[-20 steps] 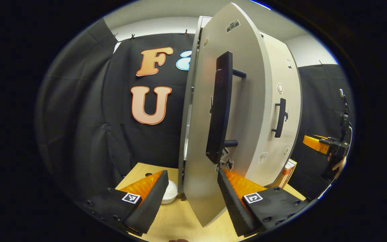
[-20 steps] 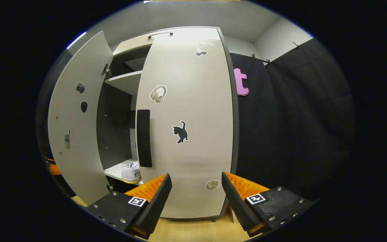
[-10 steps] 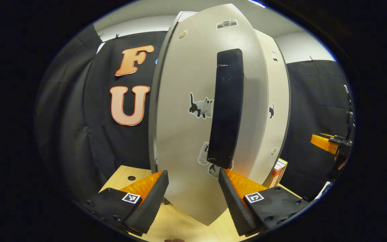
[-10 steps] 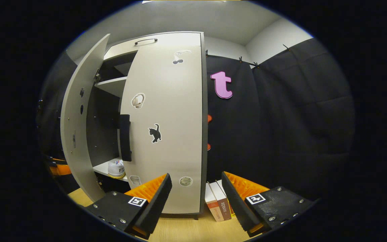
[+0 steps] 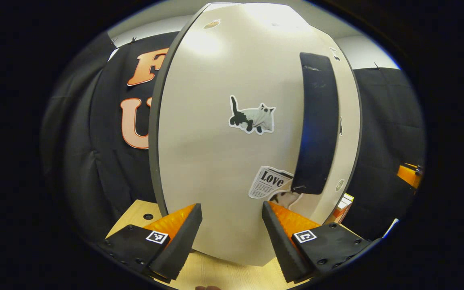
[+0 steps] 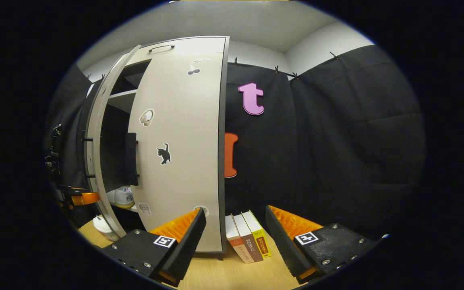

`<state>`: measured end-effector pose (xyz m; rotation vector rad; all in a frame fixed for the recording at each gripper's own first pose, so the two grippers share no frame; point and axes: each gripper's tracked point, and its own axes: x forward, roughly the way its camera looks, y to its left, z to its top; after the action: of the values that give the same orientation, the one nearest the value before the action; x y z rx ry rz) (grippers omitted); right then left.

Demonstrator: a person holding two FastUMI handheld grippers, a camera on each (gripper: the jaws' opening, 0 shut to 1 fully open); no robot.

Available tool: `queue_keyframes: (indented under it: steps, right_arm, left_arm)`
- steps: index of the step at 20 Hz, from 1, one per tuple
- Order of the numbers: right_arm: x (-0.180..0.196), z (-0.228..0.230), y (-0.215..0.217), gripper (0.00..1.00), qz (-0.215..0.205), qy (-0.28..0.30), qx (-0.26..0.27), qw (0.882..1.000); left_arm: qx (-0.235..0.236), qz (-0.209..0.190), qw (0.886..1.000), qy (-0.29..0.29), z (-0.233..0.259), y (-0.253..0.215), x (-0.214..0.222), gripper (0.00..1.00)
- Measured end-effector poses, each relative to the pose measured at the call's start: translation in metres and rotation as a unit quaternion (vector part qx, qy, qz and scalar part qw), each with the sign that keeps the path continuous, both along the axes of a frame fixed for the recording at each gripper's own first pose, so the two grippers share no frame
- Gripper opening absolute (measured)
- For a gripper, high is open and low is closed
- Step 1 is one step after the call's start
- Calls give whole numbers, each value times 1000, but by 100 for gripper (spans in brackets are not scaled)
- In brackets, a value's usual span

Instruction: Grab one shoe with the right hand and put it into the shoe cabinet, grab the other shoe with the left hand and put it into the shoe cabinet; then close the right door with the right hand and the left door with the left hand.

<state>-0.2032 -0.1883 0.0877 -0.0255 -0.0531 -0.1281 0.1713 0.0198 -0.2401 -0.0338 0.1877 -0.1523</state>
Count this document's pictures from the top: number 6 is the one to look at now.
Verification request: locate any black door handle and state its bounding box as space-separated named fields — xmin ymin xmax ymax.
xmin=80 ymin=137 xmax=95 ymax=178
xmin=124 ymin=133 xmax=140 ymax=186

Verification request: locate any cabinet door with phone sticker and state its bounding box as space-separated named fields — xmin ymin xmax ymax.
xmin=84 ymin=44 xmax=142 ymax=238

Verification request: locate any brown book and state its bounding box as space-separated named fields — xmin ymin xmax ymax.
xmin=233 ymin=213 xmax=264 ymax=263

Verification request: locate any yellow book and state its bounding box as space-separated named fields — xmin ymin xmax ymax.
xmin=242 ymin=210 xmax=272 ymax=258

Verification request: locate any white round object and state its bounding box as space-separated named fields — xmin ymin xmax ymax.
xmin=92 ymin=215 xmax=120 ymax=242

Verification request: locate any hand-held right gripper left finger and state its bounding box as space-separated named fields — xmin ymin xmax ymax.
xmin=101 ymin=207 xmax=207 ymax=287

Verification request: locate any grey shoe cabinet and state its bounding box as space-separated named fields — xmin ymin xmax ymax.
xmin=95 ymin=35 xmax=231 ymax=258

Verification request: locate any cabinet door with headphones sticker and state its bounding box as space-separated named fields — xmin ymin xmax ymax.
xmin=127 ymin=52 xmax=224 ymax=252

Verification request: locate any white canvas shoe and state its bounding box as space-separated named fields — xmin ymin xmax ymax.
xmin=114 ymin=186 xmax=135 ymax=209

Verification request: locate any white cabinet shelf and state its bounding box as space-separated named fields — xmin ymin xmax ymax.
xmin=107 ymin=89 xmax=138 ymax=114

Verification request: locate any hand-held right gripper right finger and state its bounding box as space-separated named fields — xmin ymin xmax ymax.
xmin=265 ymin=205 xmax=378 ymax=285

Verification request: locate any grey cabinet drawer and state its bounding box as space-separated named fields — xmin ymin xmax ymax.
xmin=129 ymin=37 xmax=228 ymax=67

